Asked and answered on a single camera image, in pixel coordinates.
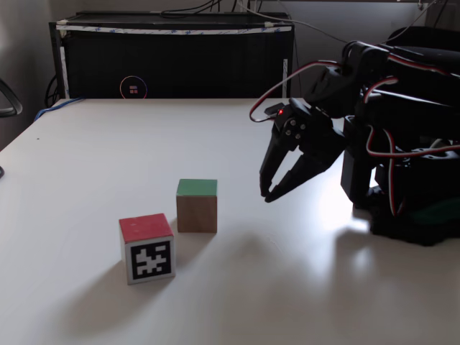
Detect wooden cube with green face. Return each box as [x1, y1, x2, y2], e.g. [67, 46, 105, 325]
[175, 178, 219, 234]

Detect red blue cube with marker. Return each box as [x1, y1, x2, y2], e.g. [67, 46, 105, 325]
[119, 213, 177, 285]

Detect black computer case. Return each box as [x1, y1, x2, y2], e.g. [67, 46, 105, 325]
[48, 11, 296, 101]

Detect black chair armrest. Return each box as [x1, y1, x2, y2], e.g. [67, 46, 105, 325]
[0, 77, 24, 119]

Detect small black camera module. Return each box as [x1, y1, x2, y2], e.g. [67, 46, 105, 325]
[263, 102, 289, 121]

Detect red white black servo cable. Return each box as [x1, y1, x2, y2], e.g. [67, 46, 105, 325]
[249, 60, 346, 122]

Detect thin white cable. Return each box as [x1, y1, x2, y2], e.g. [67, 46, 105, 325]
[287, 17, 427, 41]

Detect black cable bundle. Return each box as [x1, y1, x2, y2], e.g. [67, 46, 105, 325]
[160, 0, 265, 19]

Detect blue cable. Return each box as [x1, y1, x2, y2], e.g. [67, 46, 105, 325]
[34, 96, 86, 121]

